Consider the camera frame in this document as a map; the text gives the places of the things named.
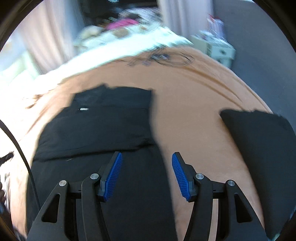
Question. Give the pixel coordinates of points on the white bedside cabinet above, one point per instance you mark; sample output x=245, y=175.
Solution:
x=216, y=48

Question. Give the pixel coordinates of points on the black collared jacket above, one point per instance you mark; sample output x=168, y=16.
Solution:
x=84, y=136

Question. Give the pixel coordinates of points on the pink cloth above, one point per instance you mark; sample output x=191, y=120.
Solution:
x=121, y=23

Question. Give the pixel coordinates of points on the pink curtain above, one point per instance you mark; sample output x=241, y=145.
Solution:
x=49, y=30

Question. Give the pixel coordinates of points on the striped gift bag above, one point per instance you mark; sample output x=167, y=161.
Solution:
x=216, y=27

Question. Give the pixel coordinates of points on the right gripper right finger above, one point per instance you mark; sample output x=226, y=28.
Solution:
x=237, y=219

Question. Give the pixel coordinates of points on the white duvet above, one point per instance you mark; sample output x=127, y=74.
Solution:
x=92, y=58

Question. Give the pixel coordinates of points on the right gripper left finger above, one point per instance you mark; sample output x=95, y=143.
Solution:
x=73, y=211

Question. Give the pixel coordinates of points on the orange-brown bed sheet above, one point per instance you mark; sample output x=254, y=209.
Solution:
x=185, y=116

